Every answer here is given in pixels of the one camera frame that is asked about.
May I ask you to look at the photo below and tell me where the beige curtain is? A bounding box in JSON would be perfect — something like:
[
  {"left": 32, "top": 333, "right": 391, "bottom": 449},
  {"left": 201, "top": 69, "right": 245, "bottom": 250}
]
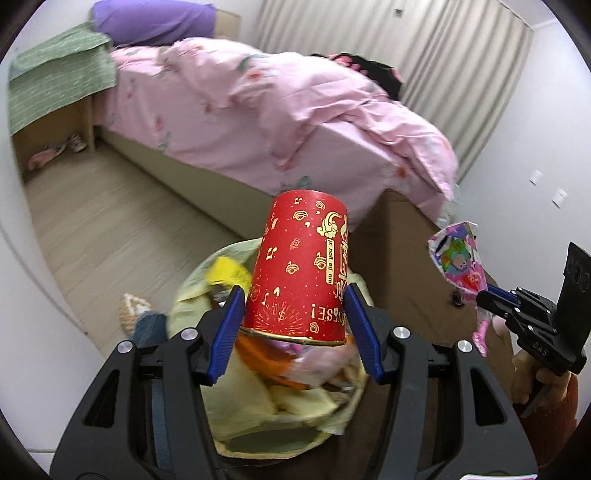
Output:
[{"left": 254, "top": 0, "right": 534, "bottom": 178}]

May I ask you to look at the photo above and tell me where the beige bed frame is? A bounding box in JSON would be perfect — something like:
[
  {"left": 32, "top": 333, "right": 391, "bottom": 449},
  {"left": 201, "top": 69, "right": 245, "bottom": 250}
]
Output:
[{"left": 95, "top": 124, "right": 384, "bottom": 232}]

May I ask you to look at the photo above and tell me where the person's right forearm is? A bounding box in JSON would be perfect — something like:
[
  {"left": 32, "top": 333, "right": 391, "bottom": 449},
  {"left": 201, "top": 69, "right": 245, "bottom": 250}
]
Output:
[{"left": 519, "top": 374, "right": 580, "bottom": 467}]

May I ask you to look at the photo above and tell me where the purple pillow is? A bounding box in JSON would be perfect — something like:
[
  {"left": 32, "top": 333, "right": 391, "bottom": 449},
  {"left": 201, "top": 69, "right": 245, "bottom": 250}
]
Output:
[{"left": 90, "top": 0, "right": 218, "bottom": 47}]

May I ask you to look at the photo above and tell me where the clear pink wrapper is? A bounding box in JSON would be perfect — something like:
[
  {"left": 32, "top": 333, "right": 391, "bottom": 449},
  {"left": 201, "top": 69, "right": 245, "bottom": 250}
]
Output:
[{"left": 295, "top": 344, "right": 356, "bottom": 388}]

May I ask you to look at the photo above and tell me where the wooden nightstand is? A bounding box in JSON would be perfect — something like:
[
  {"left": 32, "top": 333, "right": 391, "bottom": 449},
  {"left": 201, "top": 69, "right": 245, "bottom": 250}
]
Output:
[{"left": 11, "top": 95, "right": 98, "bottom": 171}]

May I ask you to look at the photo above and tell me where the yellow plastic trash bag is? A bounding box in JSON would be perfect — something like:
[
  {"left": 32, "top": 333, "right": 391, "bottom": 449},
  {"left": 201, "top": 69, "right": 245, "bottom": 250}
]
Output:
[{"left": 166, "top": 237, "right": 370, "bottom": 460}]

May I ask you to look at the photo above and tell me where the pink cartoon wrapper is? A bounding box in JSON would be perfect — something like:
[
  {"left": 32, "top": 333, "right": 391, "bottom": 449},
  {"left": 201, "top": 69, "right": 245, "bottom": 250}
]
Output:
[{"left": 427, "top": 222, "right": 492, "bottom": 357}]

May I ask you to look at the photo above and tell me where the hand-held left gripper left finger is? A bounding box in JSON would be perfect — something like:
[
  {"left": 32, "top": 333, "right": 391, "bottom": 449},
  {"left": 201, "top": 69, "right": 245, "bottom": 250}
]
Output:
[{"left": 50, "top": 285, "right": 246, "bottom": 480}]

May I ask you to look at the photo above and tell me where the person's jeans leg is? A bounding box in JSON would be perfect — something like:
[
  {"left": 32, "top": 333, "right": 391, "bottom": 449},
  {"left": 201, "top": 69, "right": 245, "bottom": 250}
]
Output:
[{"left": 134, "top": 311, "right": 169, "bottom": 344}]

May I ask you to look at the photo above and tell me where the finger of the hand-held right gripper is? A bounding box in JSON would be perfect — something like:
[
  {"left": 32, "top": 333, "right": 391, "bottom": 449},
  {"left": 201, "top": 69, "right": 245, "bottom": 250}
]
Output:
[
  {"left": 475, "top": 291, "right": 511, "bottom": 319},
  {"left": 485, "top": 282, "right": 520, "bottom": 302}
]

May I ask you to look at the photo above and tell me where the black garment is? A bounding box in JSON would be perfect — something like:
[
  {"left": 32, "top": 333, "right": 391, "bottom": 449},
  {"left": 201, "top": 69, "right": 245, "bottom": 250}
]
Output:
[{"left": 309, "top": 52, "right": 406, "bottom": 100}]

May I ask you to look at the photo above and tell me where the pink floral blanket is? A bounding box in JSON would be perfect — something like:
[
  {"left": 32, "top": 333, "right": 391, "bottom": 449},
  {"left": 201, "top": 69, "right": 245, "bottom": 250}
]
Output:
[{"left": 111, "top": 38, "right": 460, "bottom": 220}]

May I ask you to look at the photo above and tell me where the wooden headboard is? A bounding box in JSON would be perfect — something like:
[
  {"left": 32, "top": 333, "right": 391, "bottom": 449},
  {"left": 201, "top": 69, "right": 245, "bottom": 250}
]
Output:
[{"left": 212, "top": 9, "right": 242, "bottom": 40}]

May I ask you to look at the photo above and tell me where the person's right hand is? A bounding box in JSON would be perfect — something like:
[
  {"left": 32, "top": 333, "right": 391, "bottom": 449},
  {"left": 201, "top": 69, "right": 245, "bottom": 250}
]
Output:
[{"left": 510, "top": 348, "right": 573, "bottom": 407}]

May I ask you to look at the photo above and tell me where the red paper cup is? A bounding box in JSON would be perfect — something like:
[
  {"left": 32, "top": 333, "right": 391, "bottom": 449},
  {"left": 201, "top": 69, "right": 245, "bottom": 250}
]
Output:
[{"left": 242, "top": 189, "right": 349, "bottom": 347}]

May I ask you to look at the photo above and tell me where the beige knitted slipper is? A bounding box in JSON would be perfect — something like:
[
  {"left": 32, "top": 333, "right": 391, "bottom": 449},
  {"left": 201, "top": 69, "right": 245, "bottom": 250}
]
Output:
[{"left": 119, "top": 294, "right": 153, "bottom": 333}]

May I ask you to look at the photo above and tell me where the green striped cloth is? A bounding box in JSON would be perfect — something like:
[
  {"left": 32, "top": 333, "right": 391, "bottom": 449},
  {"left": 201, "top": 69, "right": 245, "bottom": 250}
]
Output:
[{"left": 8, "top": 22, "right": 117, "bottom": 134}]

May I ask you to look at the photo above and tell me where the silver foil packet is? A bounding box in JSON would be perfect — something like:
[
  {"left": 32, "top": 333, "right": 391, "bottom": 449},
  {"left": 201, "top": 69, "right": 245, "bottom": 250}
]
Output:
[{"left": 441, "top": 185, "right": 462, "bottom": 227}]

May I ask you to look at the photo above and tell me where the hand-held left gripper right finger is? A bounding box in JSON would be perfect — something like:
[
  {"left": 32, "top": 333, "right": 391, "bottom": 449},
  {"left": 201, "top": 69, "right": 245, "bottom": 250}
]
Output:
[{"left": 344, "top": 284, "right": 539, "bottom": 480}]

